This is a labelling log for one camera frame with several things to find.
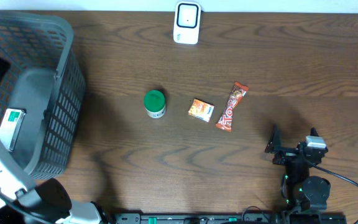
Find green lid jar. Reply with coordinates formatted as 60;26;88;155
144;90;166;119

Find small orange box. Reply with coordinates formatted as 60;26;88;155
188;99;214;122

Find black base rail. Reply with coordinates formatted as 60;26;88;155
111;212;347;224

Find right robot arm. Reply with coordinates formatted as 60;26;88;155
265;126;331;223

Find orange chocolate bar wrapper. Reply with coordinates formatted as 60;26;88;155
215;82;249;132

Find grey plastic basket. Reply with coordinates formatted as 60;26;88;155
0;11;86;179

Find white green medicine box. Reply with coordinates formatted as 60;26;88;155
0;108;26;152

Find white barcode scanner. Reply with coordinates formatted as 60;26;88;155
173;1;201;45

